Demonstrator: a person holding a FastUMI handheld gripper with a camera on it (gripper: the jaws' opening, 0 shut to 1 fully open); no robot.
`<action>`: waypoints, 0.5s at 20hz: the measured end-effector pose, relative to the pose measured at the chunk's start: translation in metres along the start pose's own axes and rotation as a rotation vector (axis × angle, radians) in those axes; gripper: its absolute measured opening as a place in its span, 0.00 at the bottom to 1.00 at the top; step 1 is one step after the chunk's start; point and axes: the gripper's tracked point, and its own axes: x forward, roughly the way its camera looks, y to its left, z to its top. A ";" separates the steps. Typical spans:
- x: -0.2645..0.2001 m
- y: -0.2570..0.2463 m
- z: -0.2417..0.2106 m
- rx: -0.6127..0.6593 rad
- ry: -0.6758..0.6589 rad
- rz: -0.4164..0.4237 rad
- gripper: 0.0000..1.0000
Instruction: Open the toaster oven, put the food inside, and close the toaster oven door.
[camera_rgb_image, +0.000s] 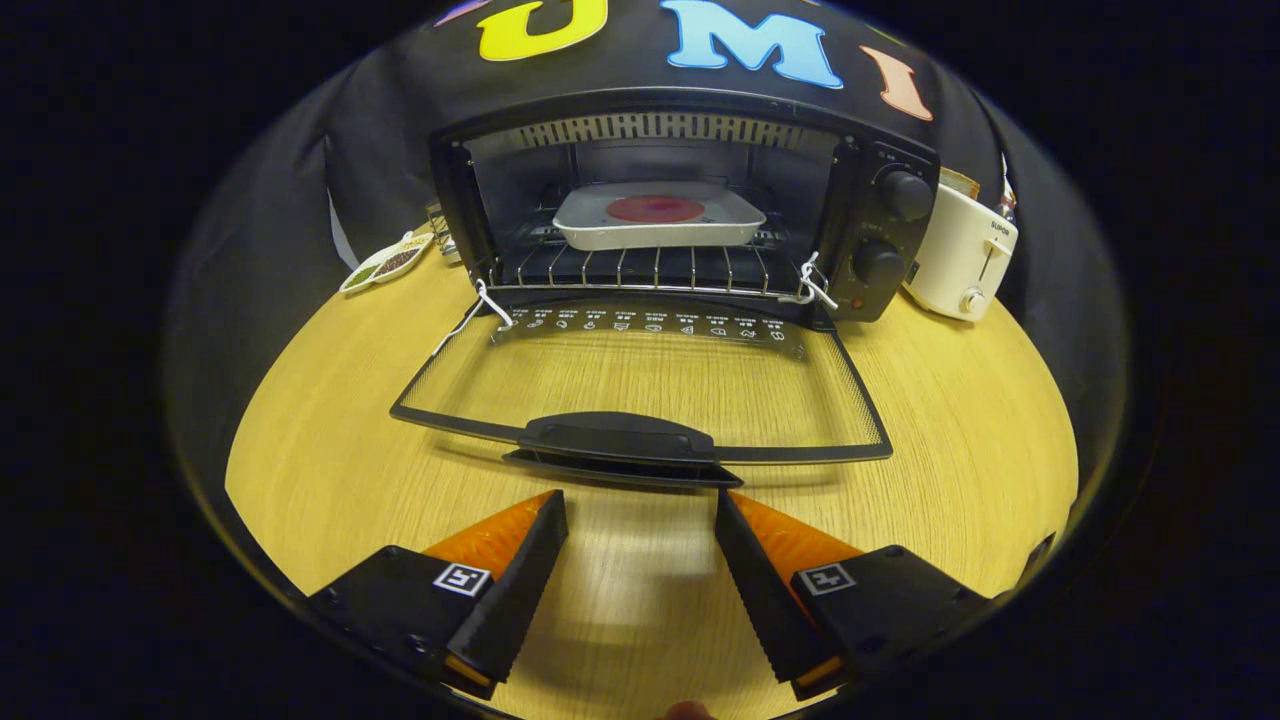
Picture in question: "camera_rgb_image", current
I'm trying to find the metal wire oven rack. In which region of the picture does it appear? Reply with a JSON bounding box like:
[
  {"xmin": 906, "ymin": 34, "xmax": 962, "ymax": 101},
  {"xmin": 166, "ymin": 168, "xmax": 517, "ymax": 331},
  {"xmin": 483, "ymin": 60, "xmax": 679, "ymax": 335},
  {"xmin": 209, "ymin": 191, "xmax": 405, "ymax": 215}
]
[{"xmin": 495, "ymin": 225, "xmax": 811, "ymax": 296}]

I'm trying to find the white pop-up toaster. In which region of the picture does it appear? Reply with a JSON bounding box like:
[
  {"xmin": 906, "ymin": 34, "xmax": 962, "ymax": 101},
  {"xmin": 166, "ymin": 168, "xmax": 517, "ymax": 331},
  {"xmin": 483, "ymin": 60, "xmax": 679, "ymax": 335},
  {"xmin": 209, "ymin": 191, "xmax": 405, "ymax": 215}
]
[{"xmin": 902, "ymin": 180, "xmax": 1019, "ymax": 323}]

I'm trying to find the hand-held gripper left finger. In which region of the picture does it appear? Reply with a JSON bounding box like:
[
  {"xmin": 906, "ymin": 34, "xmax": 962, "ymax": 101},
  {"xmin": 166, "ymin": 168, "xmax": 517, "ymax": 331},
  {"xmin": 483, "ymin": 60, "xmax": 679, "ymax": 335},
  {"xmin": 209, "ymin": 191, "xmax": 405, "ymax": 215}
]
[{"xmin": 308, "ymin": 488, "xmax": 569, "ymax": 701}]

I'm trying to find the pink ham slice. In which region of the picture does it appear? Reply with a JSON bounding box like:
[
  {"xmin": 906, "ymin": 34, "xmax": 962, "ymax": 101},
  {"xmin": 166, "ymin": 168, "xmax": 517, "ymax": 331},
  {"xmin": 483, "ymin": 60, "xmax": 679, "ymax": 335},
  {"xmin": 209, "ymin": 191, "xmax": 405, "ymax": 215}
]
[{"xmin": 605, "ymin": 195, "xmax": 706, "ymax": 224}]

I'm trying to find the wire mesh holder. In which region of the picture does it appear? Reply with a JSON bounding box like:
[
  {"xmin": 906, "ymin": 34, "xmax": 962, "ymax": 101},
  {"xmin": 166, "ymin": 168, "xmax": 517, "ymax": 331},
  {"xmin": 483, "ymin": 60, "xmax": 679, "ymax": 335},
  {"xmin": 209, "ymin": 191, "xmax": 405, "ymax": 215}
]
[{"xmin": 425, "ymin": 200, "xmax": 461, "ymax": 263}]

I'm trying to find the black backdrop cloth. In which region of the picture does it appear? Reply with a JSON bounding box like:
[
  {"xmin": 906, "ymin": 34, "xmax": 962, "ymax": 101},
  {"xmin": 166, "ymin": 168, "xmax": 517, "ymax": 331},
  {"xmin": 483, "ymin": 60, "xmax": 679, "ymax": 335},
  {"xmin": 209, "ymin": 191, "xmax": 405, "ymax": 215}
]
[{"xmin": 165, "ymin": 0, "xmax": 1131, "ymax": 481}]

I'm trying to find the white cord tie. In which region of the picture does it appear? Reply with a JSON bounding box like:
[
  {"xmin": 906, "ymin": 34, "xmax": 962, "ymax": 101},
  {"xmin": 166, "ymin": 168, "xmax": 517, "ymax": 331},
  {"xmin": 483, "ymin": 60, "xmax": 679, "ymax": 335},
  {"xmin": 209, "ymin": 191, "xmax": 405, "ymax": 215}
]
[
  {"xmin": 780, "ymin": 252, "xmax": 839, "ymax": 311},
  {"xmin": 432, "ymin": 280, "xmax": 516, "ymax": 356}
]

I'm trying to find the white rectangular plate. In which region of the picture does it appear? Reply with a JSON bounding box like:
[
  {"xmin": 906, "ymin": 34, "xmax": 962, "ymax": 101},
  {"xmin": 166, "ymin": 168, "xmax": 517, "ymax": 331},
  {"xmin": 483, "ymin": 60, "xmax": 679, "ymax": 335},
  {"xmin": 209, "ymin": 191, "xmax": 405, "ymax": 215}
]
[{"xmin": 552, "ymin": 182, "xmax": 768, "ymax": 251}]

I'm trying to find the white divided dish of beans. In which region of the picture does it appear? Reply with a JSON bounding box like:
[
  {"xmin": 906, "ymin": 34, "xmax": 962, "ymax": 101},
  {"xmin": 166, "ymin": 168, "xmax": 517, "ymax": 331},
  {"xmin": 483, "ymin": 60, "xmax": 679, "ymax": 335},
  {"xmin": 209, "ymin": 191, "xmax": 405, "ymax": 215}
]
[{"xmin": 338, "ymin": 230, "xmax": 436, "ymax": 295}]

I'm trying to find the black toaster oven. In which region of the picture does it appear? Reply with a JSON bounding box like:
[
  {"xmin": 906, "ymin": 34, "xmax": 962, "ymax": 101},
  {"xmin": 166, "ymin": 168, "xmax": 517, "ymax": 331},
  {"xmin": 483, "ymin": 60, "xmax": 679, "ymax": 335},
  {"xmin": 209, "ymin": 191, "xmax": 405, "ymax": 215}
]
[{"xmin": 390, "ymin": 88, "xmax": 941, "ymax": 491}]

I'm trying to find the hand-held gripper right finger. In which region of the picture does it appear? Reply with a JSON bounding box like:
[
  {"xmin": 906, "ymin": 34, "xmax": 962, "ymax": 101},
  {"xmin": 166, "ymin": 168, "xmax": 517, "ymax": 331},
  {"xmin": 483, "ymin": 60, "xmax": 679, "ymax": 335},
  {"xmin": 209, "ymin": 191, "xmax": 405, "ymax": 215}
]
[{"xmin": 714, "ymin": 488, "xmax": 1001, "ymax": 703}]

